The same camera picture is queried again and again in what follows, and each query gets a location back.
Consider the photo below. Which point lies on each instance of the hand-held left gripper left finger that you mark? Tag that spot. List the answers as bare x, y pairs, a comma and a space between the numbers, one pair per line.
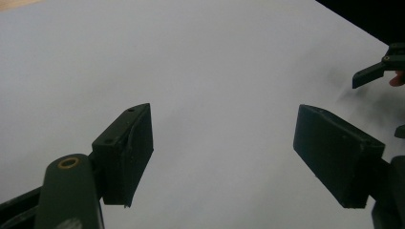
127, 159

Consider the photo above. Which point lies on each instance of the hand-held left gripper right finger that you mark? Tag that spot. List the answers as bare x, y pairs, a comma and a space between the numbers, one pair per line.
337, 156

